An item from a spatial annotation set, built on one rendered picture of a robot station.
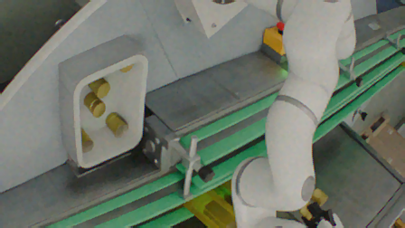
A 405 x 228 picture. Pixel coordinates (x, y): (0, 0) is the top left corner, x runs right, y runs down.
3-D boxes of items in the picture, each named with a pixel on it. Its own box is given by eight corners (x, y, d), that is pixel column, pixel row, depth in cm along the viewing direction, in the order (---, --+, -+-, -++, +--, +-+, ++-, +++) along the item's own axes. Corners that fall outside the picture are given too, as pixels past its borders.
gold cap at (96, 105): (83, 94, 100) (93, 106, 98) (97, 89, 102) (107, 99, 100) (83, 109, 102) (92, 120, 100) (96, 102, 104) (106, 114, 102)
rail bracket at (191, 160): (158, 178, 114) (197, 213, 107) (164, 118, 103) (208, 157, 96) (169, 173, 115) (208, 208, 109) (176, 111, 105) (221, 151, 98)
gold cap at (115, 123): (121, 139, 110) (110, 128, 112) (131, 127, 110) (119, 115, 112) (112, 134, 107) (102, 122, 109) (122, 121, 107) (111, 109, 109)
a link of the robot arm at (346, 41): (283, 34, 96) (344, 76, 88) (268, -8, 85) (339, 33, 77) (306, 8, 98) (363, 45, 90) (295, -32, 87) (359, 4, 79)
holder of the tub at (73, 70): (64, 161, 109) (80, 184, 105) (59, 62, 92) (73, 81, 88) (118, 137, 119) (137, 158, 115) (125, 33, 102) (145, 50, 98)
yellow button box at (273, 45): (259, 49, 137) (279, 63, 133) (263, 26, 132) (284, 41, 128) (276, 43, 141) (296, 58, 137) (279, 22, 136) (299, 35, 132)
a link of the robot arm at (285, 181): (256, 95, 85) (205, 173, 81) (308, 95, 73) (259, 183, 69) (303, 145, 90) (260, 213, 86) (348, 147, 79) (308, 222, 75)
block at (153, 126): (138, 153, 116) (158, 173, 113) (140, 118, 110) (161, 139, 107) (151, 147, 118) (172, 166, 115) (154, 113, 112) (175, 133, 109)
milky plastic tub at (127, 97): (62, 147, 106) (80, 172, 101) (59, 63, 92) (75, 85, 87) (119, 119, 116) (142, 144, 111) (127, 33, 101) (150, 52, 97)
